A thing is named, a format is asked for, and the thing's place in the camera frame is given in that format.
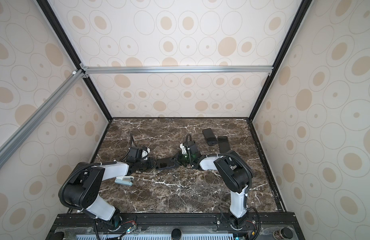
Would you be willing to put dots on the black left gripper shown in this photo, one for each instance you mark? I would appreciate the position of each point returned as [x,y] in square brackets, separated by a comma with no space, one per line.
[151,165]

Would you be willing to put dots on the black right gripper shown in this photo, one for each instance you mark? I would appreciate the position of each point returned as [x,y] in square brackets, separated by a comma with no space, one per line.
[178,158]

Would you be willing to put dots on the blue-edged phone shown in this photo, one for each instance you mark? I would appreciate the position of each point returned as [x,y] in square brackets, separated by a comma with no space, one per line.
[166,163]

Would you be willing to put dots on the black phone with pink case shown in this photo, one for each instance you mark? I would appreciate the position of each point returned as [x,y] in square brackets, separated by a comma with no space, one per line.
[210,137]

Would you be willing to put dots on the silver-edged black phone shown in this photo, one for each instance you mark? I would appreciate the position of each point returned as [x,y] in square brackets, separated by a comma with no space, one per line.
[224,145]

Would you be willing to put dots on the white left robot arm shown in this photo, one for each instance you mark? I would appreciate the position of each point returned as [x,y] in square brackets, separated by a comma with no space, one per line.
[81,189]

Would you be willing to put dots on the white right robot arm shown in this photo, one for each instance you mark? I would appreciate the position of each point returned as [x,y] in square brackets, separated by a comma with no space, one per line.
[236,175]

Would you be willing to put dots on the light blue stapler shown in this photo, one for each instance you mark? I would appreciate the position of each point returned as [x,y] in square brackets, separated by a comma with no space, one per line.
[124,180]

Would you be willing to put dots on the black knob centre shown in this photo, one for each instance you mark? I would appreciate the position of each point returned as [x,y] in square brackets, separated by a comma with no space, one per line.
[176,234]

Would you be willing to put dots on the brown-capped jar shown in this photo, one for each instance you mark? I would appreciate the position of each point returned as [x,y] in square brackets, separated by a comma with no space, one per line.
[283,234]

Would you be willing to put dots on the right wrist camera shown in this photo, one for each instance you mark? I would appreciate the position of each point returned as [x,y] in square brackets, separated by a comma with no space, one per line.
[189,148]

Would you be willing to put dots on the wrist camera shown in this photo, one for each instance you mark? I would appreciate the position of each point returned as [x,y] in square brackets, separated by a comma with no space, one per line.
[189,148]
[136,154]

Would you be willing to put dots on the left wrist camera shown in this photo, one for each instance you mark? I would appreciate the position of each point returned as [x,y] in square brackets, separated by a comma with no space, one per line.
[136,154]

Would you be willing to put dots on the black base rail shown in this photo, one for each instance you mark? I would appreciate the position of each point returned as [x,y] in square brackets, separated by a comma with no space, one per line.
[199,226]

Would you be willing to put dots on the silver aluminium rail back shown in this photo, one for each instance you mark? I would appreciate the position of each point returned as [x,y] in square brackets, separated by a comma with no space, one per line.
[178,70]

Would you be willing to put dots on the silver aluminium rail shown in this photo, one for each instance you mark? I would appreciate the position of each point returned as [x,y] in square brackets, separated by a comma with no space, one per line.
[178,70]
[22,133]

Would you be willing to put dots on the silver aluminium rail left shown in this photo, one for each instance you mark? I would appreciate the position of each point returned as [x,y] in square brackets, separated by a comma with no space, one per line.
[22,133]

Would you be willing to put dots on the black corner frame post left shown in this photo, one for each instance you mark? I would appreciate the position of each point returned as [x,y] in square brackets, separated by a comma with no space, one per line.
[67,45]

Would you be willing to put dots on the black corner frame post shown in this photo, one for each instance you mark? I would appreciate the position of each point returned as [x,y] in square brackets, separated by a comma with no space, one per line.
[297,20]
[67,45]

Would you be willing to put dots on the black corner frame post right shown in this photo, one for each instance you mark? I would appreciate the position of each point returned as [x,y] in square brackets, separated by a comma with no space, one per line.
[297,20]

